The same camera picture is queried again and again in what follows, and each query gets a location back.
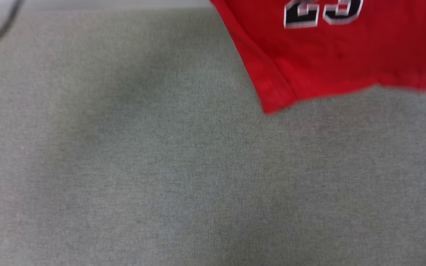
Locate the red and white jersey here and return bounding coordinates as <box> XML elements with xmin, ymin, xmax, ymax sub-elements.
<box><xmin>209</xmin><ymin>0</ymin><xmax>426</xmax><ymax>115</ymax></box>

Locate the grey fabric sofa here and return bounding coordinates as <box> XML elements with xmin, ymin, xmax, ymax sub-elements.
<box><xmin>0</xmin><ymin>7</ymin><xmax>426</xmax><ymax>266</ymax></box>

